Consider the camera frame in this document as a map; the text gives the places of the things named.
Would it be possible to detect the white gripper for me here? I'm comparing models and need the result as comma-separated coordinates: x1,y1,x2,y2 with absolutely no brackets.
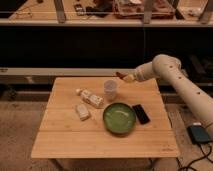
123,62,154,83

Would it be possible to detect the red pepper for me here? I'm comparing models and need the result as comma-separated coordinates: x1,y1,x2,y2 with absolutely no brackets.
116,72,126,79

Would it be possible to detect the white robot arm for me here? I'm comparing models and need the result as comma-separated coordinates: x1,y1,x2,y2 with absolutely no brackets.
123,54,213,135

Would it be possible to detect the green ceramic bowl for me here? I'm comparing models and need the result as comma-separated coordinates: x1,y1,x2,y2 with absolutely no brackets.
103,103,136,135

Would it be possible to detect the white lying bottle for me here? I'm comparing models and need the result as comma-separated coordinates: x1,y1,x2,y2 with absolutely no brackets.
76,89,103,108

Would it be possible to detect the small white packet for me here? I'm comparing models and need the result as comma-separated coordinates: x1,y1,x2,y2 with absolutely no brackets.
76,104,90,121

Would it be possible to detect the wooden table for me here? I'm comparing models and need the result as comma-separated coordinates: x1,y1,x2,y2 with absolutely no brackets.
30,76,181,171

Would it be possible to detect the background workbench shelf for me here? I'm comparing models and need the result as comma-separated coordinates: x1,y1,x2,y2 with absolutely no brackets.
0,0,213,27

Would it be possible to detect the blue foot pedal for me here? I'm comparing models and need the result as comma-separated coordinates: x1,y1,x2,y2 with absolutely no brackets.
187,125,212,144

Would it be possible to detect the black cable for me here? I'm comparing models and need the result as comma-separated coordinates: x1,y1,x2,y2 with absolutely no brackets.
175,142,213,171

